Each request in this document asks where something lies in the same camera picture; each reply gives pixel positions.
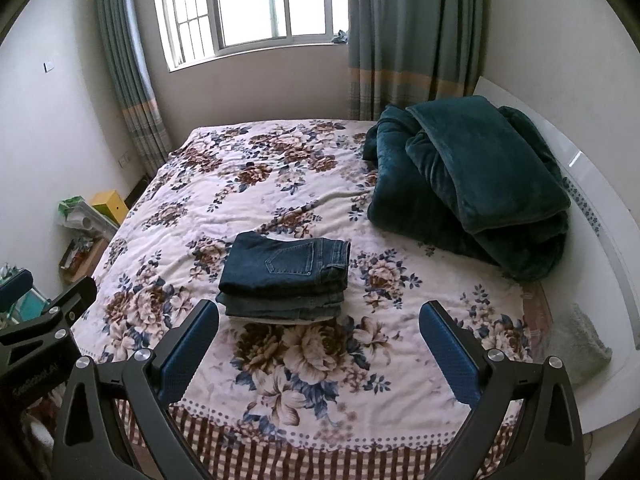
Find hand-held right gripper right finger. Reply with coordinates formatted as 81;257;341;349
419;300;586;480

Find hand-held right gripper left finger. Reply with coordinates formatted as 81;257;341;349
52;299;221;480

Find grey towel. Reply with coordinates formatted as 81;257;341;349
542;302;613;386

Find wide teal curtain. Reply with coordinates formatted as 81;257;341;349
345;0;486;123

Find floral bedsheet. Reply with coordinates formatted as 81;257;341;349
70;119;556;480

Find white headboard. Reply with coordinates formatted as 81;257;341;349
470;75;640;433

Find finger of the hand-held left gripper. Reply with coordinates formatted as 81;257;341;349
0;276;97;361
0;270;34;306

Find window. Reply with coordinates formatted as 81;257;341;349
150;0;351;73

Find folded grey jeans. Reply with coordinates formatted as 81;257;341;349
216;280;347;322

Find dark blue pants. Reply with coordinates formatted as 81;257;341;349
218;231;352;297

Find yellow box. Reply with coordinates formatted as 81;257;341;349
90;189;128;227

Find teal plush blanket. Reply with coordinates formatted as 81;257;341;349
362;96;572;283

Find narrow teal curtain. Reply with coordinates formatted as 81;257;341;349
95;0;173;176

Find teal metal rack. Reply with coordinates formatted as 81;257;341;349
0;265;51;326

